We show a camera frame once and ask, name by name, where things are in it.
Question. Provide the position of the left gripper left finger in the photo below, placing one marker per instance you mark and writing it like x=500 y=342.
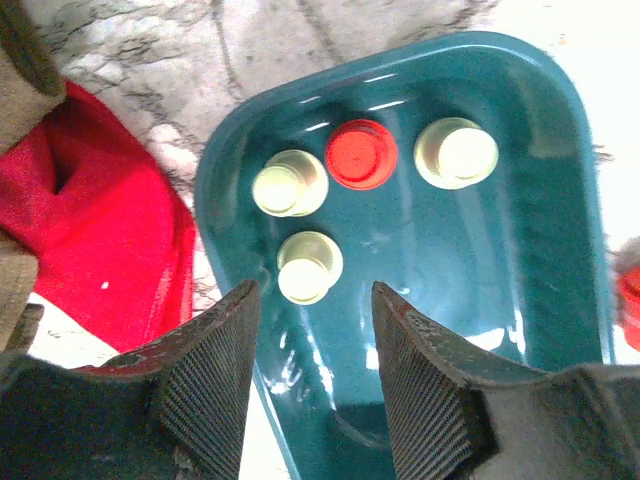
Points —
x=203 y=369

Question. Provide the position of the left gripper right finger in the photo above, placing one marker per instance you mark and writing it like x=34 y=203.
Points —
x=433 y=382

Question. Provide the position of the red cloth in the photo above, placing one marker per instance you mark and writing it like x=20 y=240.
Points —
x=113 y=239

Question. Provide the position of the green coffee capsule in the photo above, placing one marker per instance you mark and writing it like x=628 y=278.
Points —
x=309 y=264
x=454 y=153
x=293 y=183

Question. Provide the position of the teal storage basket tray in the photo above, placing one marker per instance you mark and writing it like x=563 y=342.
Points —
x=517 y=260

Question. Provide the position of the brown cloth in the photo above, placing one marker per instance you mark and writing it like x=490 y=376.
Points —
x=31 y=87

